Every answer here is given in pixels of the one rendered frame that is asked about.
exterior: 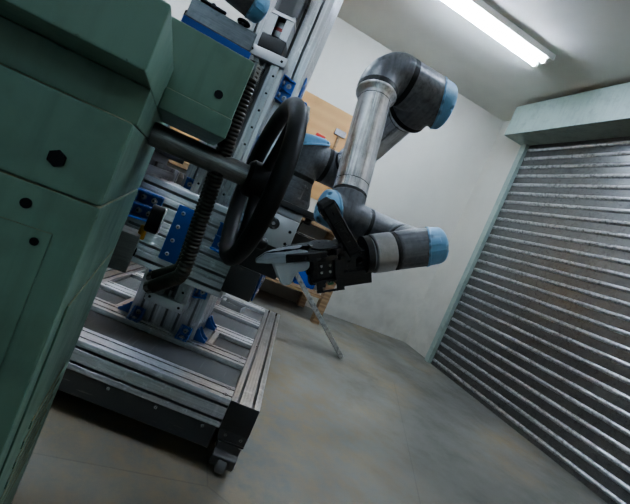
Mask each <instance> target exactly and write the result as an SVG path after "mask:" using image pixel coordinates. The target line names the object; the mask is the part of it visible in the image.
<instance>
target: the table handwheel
mask: <svg viewBox="0 0 630 504"><path fill-rule="evenodd" d="M307 121H308V112H307V107H306V104H305V102H304V101H303V100H302V99H301V98H299V97H295V96H294V97H289V98H287V99H286V100H284V101H283V102H282V103H281V104H280V105H279V107H278V108H277V109H276V110H275V112H274V113H273V114H272V116H271V117H270V119H269V121H268V122H267V124H266V126H265V127H264V129H263V131H262V132H261V134H260V136H259V138H258V140H257V142H256V144H255V146H254V148H253V150H252V152H251V154H250V156H249V158H248V160H247V162H246V163H244V162H242V161H240V160H238V159H236V158H233V157H226V158H225V157H223V156H222V154H220V153H219V152H218V151H217V150H216V149H214V148H212V147H210V146H208V145H205V144H203V143H201V142H199V141H197V140H195V139H193V138H190V137H188V136H186V135H184V134H182V133H180V132H178V131H175V130H173V129H171V128H169V127H167V126H165V125H163V124H160V123H158V122H155V124H154V126H153V128H152V130H151V133H150V135H149V138H148V142H147V144H148V145H150V146H152V147H154V148H157V149H159V150H161V151H163V152H166V153H168V154H170V155H172V156H175V157H177V158H179V159H182V160H184V161H186V162H188V163H191V164H193V165H195V166H197V167H200V168H202V169H204V170H206V171H209V172H212V171H214V172H218V173H220V174H222V175H223V178H224V179H227V180H229V181H231V182H233V183H236V184H237V186H236V189H235V191H234V194H233V196H232V199H231V202H230V205H229V208H228V211H227V214H226V217H225V221H224V224H223V228H222V232H221V237H220V243H219V256H220V259H221V261H222V262H223V263H224V264H226V265H228V266H236V265H238V264H240V263H242V262H243V261H244V260H245V259H246V258H247V257H248V256H249V255H250V254H251V253H252V252H253V251H254V249H255V248H256V246H257V245H258V244H259V242H260V241H261V239H262V238H263V236H264V234H265V233H266V231H267V229H268V227H269V226H270V224H271V222H272V220H273V218H274V216H275V214H276V212H277V210H278V208H279V206H280V204H281V202H282V200H283V198H284V196H285V193H286V191H287V189H288V186H289V184H290V181H291V179H292V176H293V174H294V171H295V168H296V165H297V163H298V160H299V157H300V153H301V150H302V147H303V143H304V139H305V134H306V129H307ZM283 127H284V128H283ZM282 129H283V130H282ZM281 130H282V132H281ZM280 132H281V134H280V136H279V138H278V140H277V141H276V143H275V145H274V147H273V148H272V150H271V152H270V153H269V155H268V157H267V158H266V156H267V154H268V152H269V150H270V148H271V146H272V145H273V143H274V141H275V140H276V138H277V136H278V135H279V133H280ZM265 158H266V160H265ZM264 160H265V162H264ZM263 162H264V163H263ZM248 197H249V199H248ZM247 199H248V202H247ZM246 202H247V206H246V209H245V213H244V216H243V220H242V223H241V226H240V229H239V232H238V228H239V224H240V220H241V217H242V214H243V210H244V207H245V204H246ZM237 232H238V234H237ZM236 234H237V237H236Z"/></svg>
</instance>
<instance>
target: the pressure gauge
mask: <svg viewBox="0 0 630 504"><path fill-rule="evenodd" d="M167 211H168V208H164V207H162V206H159V205H157V204H155V205H153V207H152V209H151V212H150V214H149V216H148V219H147V221H146V224H145V225H144V224H141V226H140V228H139V231H138V234H140V235H141V237H140V239H141V240H144V238H145V235H146V233H147V232H149V233H152V234H155V235H156V236H157V235H158V233H159V231H160V228H161V226H162V223H163V221H164V218H165V216H166V213H167Z"/></svg>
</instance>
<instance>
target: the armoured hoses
mask: <svg viewBox="0 0 630 504"><path fill-rule="evenodd" d="M249 60H251V61H252V62H254V68H253V70H252V73H251V75H250V78H249V80H248V82H247V85H246V87H245V90H244V92H243V95H242V97H241V99H240V102H239V104H238V107H237V109H236V111H235V114H234V116H233V119H232V124H231V126H230V129H229V131H228V134H227V136H226V138H225V139H224V140H222V141H221V142H219V143H218V144H217V147H216V150H217V151H218V152H219V153H220V154H222V156H223V157H225V158H226V157H232V155H231V154H232V153H233V149H234V145H236V143H235V142H236V141H237V137H239V135H238V133H240V129H241V125H243V123H242V121H244V117H245V116H246V115H245V113H247V110H246V109H248V105H249V104H250V102H249V101H251V97H252V96H253V94H252V93H253V92H254V88H256V87H255V85H256V84H257V81H258V80H259V77H260V74H261V71H262V68H263V66H262V65H261V64H260V63H259V62H257V61H254V60H252V59H249ZM205 178H206V180H205V181H204V183H205V184H203V188H202V191H201V192H200V193H201V195H199V197H200V198H199V199H198V202H197V206H195V207H196V209H195V210H194V212H195V213H193V217H192V220H191V223H190V224H189V226H190V227H188V231H187V234H186V238H185V241H184V242H183V245H182V248H181V252H180V255H179V258H178V259H177V261H176V263H175V264H172V265H169V266H166V267H163V268H160V269H156V270H153V271H150V272H148V273H147V275H146V279H147V281H146V282H144V285H143V290H144V291H145V292H146V293H147V294H148V293H154V292H157V291H160V290H163V289H167V288H170V287H173V286H176V285H180V284H182V283H183V282H185V281H186V279H188V276H190V272H192V268H193V265H194V264H195V262H194V261H195V260H196V258H195V257H197V253H199V252H198V250H199V249H200V247H199V246H201V242H202V238H204V236H203V235H204V234H205V232H204V231H206V227H207V226H208V225H207V223H209V221H208V220H209V219H210V216H211V215H212V214H211V212H212V211H213V209H212V208H214V204H215V200H217V198H216V197H217V196H218V193H219V192H220V191H219V189H220V188H221V186H220V185H222V182H221V181H223V180H224V179H223V175H222V174H220V173H218V172H214V171H212V172H209V171H208V173H207V177H205Z"/></svg>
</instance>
